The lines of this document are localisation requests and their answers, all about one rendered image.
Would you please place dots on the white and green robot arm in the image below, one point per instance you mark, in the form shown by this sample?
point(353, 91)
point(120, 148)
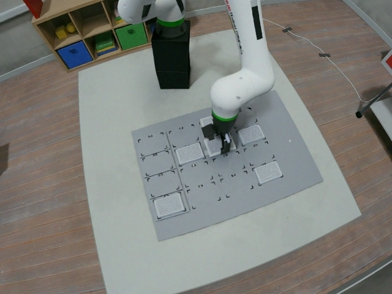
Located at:
point(230, 93)

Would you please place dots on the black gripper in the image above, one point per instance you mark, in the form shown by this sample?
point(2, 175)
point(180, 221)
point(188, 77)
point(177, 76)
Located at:
point(224, 135)

